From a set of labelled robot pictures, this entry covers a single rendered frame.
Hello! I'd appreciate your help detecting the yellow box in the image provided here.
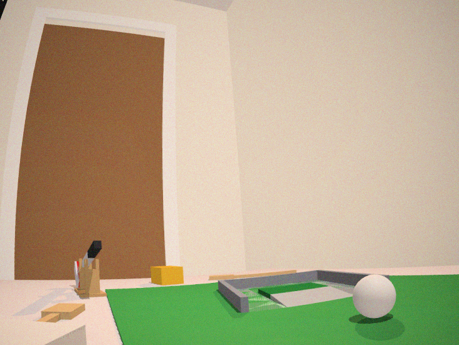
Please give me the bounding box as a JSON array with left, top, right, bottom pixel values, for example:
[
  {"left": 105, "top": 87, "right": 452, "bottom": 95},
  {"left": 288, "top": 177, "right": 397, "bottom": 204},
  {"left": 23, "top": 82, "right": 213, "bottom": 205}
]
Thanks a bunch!
[{"left": 150, "top": 265, "right": 184, "bottom": 285}]

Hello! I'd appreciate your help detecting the white ball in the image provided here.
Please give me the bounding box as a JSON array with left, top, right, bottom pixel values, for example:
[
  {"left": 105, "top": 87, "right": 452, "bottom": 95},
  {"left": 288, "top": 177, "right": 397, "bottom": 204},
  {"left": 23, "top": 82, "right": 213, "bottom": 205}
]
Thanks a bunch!
[{"left": 352, "top": 274, "right": 396, "bottom": 319}]

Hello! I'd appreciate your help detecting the green rectangular mat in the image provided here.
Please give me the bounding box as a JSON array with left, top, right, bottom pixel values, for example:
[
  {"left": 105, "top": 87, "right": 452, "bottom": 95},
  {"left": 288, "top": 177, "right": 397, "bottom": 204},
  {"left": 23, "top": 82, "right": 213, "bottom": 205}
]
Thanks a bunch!
[{"left": 105, "top": 274, "right": 459, "bottom": 345}]

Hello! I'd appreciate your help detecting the red golf putter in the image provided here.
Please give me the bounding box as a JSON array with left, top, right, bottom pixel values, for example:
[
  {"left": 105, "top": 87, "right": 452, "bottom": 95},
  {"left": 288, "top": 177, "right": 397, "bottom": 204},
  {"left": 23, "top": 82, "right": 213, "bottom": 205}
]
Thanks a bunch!
[{"left": 74, "top": 240, "right": 102, "bottom": 288}]

